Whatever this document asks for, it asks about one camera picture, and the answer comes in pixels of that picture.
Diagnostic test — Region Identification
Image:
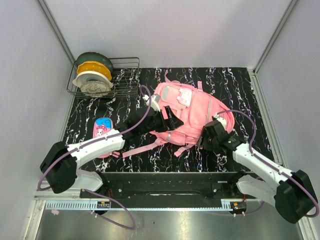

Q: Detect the pink blue pencil case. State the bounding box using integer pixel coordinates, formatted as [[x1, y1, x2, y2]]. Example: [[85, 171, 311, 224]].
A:
[[92, 117, 115, 159]]

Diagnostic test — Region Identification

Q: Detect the grey wire dish rack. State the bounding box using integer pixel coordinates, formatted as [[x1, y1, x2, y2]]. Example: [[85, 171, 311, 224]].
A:
[[66, 57, 141, 99]]

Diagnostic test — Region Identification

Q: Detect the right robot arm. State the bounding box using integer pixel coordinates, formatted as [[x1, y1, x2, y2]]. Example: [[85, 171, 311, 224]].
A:
[[195, 109, 320, 224]]

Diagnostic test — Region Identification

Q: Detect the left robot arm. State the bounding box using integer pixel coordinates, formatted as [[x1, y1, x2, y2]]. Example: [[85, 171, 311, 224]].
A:
[[37, 109, 184, 198]]

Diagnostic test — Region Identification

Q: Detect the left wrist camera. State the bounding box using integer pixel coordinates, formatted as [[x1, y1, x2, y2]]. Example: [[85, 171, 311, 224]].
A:
[[142, 94, 161, 112]]

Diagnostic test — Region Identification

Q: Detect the yellow plate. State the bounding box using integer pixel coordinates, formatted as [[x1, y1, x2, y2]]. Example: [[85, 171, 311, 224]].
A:
[[76, 61, 112, 81]]

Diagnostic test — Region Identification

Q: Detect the dark green plate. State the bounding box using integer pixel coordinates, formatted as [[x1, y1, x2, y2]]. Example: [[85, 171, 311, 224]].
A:
[[75, 51, 114, 73]]

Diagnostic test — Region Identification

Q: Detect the pink school backpack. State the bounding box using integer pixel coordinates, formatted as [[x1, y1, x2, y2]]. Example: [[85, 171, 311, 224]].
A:
[[122, 77, 235, 158]]

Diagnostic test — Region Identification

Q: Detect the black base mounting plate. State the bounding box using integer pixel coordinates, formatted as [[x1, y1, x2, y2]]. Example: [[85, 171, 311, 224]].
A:
[[95, 181, 251, 200]]

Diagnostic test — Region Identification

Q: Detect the white blue-rimmed plate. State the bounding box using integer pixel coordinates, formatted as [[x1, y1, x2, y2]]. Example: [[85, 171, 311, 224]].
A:
[[72, 71, 113, 88]]

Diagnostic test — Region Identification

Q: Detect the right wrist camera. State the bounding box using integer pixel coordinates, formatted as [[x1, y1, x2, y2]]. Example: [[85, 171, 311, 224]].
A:
[[212, 114, 228, 130]]

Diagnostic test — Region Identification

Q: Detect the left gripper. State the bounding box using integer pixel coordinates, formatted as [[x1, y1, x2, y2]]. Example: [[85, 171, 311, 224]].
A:
[[140, 106, 184, 136]]

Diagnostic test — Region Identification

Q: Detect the speckled beige plate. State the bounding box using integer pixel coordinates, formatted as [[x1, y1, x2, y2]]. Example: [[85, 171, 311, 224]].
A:
[[80, 81, 113, 98]]

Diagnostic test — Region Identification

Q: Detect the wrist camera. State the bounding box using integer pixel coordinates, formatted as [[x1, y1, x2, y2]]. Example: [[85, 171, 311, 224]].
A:
[[142, 94, 161, 112], [212, 114, 228, 130]]

